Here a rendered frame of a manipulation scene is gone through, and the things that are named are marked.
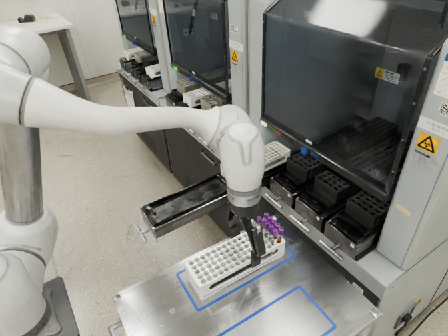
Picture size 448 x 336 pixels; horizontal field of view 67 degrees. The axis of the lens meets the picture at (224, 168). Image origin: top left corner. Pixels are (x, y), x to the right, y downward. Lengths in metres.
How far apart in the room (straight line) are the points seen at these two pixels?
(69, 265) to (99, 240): 0.24
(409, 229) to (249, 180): 0.55
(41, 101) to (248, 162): 0.43
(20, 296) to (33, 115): 0.55
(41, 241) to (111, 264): 1.11
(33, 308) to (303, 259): 0.79
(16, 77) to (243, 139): 0.46
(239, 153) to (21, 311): 0.74
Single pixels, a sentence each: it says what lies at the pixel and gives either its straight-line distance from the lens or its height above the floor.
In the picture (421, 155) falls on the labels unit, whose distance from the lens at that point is 1.02.
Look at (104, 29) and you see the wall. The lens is 4.67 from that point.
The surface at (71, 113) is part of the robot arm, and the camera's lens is 0.74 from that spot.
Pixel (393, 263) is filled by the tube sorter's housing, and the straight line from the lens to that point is 1.28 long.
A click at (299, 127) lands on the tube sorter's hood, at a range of 1.28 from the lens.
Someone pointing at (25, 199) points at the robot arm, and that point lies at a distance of 1.11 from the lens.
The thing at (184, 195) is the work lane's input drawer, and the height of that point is 0.80.
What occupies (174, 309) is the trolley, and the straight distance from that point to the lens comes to 1.02.
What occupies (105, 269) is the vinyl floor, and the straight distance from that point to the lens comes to 2.26.
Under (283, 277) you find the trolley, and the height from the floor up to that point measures 0.82.
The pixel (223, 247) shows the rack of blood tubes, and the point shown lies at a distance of 1.06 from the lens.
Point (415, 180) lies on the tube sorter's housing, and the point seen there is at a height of 1.07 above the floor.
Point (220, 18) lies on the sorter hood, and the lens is 1.54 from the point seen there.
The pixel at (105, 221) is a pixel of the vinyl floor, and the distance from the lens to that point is 2.54.
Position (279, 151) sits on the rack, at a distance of 1.48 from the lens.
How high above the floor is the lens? 1.68
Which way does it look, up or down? 37 degrees down
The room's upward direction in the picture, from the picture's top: 4 degrees counter-clockwise
